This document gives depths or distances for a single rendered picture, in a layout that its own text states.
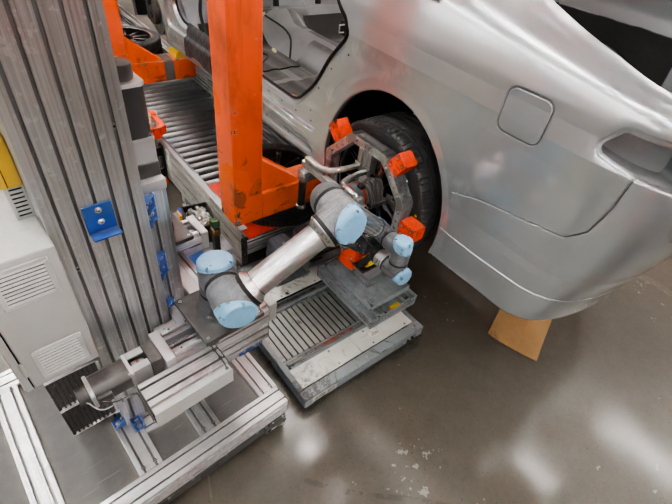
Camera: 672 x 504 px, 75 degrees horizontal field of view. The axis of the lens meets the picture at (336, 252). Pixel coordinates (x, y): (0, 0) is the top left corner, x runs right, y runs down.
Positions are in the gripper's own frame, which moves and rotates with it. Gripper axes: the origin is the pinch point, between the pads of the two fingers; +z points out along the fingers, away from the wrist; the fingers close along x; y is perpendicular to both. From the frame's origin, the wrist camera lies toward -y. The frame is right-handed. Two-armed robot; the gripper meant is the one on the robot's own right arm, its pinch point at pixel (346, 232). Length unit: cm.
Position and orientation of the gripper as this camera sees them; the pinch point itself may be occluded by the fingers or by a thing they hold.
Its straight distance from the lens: 188.0
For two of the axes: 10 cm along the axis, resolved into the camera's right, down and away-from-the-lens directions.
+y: 1.2, -7.4, -6.6
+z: -6.2, -5.7, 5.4
